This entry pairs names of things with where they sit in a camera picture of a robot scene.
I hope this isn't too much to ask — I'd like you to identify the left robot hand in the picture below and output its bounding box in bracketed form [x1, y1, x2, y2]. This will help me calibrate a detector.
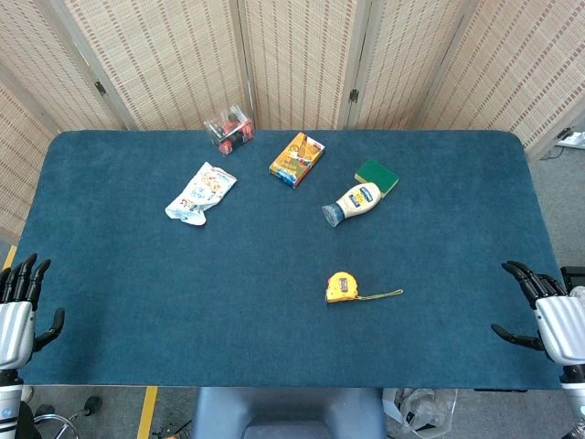
[0, 253, 66, 371]

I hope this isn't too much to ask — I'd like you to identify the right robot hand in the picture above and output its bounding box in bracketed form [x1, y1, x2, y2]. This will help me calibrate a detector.
[490, 261, 585, 367]

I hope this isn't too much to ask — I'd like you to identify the yellow tape measure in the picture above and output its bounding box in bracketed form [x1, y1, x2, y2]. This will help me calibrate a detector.
[324, 271, 404, 305]

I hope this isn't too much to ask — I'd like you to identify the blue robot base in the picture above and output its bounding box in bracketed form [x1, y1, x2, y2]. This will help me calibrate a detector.
[189, 386, 388, 439]

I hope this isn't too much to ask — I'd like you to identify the clear plastic bag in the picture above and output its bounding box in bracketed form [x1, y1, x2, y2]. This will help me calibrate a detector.
[393, 388, 458, 434]

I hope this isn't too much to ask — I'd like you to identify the white power strip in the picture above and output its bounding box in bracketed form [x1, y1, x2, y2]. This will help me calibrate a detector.
[554, 131, 585, 148]

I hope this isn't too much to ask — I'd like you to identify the white snack bag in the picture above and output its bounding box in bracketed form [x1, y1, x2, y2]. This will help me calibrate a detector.
[165, 161, 238, 227]

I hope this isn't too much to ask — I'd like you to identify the green yellow sponge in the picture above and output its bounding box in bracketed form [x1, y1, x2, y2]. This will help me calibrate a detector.
[354, 157, 399, 198]

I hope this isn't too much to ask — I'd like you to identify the mayonnaise squeeze bottle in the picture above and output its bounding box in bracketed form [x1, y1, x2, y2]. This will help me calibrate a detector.
[321, 181, 383, 228]

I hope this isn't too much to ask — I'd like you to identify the blue table cloth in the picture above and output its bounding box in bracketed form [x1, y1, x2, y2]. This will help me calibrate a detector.
[13, 129, 566, 391]

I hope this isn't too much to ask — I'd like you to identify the clear box with red black items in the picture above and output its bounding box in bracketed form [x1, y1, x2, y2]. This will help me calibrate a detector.
[203, 104, 255, 157]

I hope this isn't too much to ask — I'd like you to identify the colourful card box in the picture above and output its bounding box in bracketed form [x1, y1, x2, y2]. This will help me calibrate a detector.
[268, 132, 326, 189]

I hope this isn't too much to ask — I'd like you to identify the woven folding screen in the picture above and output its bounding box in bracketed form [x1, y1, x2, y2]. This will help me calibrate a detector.
[0, 0, 585, 243]

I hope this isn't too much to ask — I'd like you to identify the metal stool ring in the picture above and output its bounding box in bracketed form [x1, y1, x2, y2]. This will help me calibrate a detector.
[32, 395, 103, 439]

